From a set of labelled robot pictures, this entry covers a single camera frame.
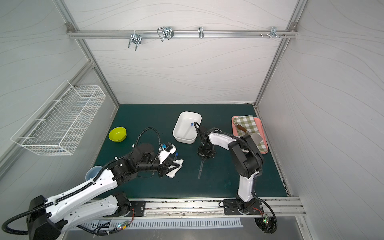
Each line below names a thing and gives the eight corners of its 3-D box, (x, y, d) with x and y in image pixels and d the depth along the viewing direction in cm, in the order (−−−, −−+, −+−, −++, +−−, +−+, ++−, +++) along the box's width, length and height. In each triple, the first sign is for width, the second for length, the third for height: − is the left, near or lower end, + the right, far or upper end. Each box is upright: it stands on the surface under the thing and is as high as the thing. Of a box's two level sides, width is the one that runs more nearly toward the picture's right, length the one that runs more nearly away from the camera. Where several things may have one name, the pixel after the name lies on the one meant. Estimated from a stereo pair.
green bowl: (109, 143, 99) (105, 139, 95) (114, 130, 106) (111, 126, 102) (125, 143, 99) (122, 139, 95) (129, 130, 106) (127, 126, 102)
